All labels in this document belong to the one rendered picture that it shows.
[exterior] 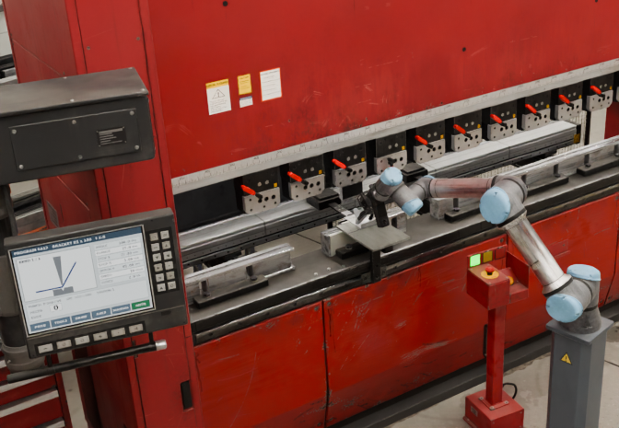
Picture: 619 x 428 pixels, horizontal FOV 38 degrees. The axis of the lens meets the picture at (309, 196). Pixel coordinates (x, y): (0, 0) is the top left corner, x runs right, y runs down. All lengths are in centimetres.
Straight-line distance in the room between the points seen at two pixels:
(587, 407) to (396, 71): 147
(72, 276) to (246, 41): 113
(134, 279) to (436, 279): 174
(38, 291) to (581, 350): 194
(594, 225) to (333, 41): 177
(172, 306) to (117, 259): 23
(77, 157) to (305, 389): 174
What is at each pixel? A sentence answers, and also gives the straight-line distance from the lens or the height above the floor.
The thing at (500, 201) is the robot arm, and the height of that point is 130.
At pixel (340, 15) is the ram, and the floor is 186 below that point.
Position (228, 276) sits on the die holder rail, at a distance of 352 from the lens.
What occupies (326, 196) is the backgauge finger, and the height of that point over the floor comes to 103.
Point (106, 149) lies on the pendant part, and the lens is 243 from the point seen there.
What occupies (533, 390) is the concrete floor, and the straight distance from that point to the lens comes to 447.
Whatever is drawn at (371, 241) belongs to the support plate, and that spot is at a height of 100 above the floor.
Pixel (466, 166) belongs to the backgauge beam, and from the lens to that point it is 437.
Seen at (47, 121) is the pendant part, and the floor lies 191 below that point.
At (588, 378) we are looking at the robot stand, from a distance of 356.
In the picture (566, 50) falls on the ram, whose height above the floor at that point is 150.
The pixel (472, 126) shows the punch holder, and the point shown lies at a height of 127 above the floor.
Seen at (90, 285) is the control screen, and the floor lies 143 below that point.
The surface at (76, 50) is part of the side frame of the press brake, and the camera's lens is 279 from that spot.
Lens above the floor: 264
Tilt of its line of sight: 24 degrees down
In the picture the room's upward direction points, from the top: 4 degrees counter-clockwise
